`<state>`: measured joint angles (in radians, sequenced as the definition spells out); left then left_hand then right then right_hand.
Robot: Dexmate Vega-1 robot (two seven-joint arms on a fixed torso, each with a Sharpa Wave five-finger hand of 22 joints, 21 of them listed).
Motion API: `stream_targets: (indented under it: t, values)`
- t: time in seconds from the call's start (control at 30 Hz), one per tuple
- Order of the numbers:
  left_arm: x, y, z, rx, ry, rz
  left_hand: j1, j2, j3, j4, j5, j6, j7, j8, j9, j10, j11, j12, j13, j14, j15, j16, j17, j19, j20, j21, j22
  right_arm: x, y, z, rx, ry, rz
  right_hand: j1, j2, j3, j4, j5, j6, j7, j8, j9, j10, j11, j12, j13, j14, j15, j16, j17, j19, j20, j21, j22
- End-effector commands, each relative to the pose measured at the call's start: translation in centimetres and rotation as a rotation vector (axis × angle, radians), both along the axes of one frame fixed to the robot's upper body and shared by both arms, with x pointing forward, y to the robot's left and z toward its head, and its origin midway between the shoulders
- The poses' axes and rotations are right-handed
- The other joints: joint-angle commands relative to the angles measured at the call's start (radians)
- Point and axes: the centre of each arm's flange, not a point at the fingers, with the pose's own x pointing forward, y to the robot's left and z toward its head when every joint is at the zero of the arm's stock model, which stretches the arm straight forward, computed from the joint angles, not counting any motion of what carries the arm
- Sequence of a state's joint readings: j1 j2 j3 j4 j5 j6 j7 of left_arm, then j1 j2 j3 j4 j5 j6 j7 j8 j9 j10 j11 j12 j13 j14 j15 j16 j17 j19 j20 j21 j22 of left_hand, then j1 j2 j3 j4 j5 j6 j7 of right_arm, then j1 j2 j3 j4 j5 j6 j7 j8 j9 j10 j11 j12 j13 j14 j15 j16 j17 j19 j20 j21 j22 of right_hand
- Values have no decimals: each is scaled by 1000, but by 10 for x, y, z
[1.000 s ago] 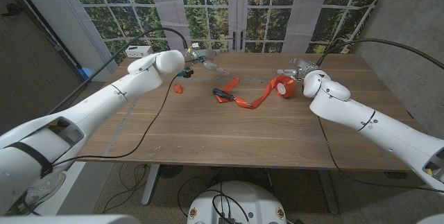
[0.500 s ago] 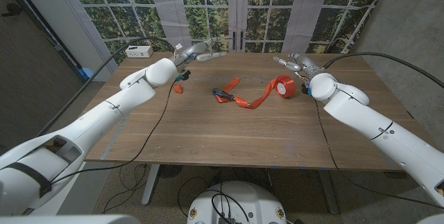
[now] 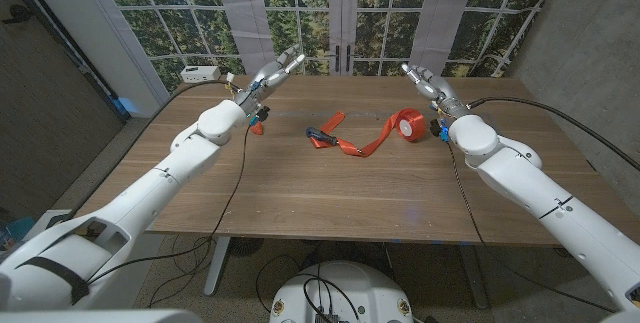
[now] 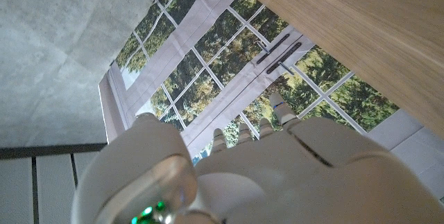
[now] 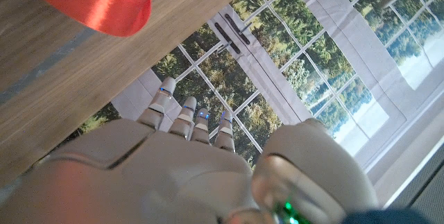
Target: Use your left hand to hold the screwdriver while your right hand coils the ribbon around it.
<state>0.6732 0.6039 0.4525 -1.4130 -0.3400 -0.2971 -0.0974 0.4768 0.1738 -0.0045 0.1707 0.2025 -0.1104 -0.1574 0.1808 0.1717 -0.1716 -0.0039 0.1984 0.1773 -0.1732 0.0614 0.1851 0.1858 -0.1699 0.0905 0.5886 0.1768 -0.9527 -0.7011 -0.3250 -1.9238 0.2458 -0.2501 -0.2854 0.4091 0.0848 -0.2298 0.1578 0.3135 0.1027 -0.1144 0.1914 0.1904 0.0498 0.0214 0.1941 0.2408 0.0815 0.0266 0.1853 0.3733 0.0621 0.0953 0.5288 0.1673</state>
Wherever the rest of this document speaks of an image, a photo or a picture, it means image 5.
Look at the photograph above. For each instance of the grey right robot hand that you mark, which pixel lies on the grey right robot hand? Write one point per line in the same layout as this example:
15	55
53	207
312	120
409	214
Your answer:
156	182

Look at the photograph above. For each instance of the printed window forest backdrop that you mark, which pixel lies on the printed window forest backdrop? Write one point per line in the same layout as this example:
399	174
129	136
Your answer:
295	61

